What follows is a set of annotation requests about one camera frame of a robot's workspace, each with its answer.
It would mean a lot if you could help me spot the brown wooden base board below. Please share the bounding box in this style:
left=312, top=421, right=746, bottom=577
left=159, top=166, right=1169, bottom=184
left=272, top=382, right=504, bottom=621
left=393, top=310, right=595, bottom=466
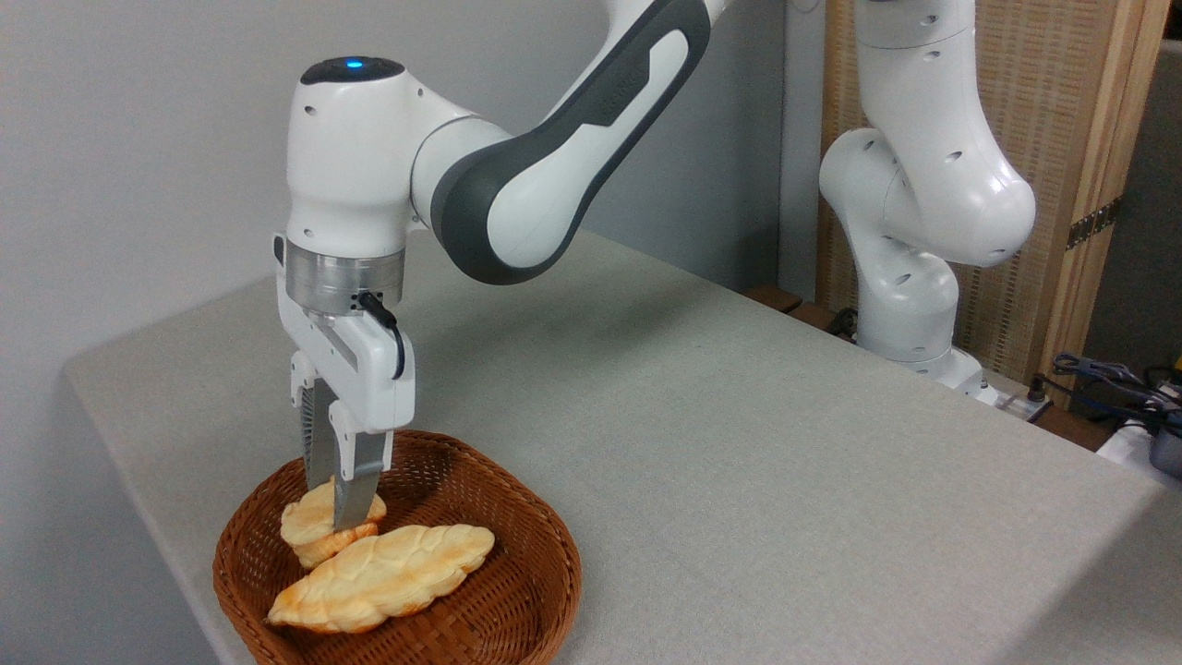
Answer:
left=743, top=284, right=860, bottom=345

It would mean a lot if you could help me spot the metal screen hinge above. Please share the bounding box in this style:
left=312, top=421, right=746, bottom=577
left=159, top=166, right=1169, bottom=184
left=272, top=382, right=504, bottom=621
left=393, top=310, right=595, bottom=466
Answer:
left=1067, top=196, right=1123, bottom=250

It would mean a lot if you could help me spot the blue cable bundle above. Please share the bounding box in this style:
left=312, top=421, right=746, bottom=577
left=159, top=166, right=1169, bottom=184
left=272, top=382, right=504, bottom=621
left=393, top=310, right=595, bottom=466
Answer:
left=1051, top=352, right=1182, bottom=437

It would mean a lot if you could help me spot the round bread roll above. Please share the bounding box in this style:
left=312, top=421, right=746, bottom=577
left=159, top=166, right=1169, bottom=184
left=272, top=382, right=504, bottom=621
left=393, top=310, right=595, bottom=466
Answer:
left=280, top=478, right=389, bottom=569

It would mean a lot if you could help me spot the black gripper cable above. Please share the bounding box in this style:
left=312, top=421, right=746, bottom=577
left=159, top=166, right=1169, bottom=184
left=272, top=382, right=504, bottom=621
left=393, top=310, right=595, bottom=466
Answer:
left=357, top=291, right=407, bottom=381

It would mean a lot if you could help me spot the long braided bread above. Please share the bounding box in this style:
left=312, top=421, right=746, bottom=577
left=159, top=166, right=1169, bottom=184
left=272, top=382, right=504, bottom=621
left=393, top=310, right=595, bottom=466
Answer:
left=267, top=524, right=496, bottom=635

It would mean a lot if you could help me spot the brown wicker basket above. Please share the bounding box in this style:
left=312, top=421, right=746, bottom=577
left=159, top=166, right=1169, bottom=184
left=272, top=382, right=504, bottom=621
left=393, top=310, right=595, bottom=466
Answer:
left=212, top=429, right=584, bottom=665

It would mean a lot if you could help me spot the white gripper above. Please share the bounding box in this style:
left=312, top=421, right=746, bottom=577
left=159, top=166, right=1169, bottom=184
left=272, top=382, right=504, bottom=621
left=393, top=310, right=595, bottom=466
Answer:
left=275, top=268, right=416, bottom=532

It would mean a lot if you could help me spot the wooden folding screen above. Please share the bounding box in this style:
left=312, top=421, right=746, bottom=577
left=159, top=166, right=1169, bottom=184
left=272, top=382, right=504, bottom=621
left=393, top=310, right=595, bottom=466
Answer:
left=817, top=0, right=1172, bottom=407

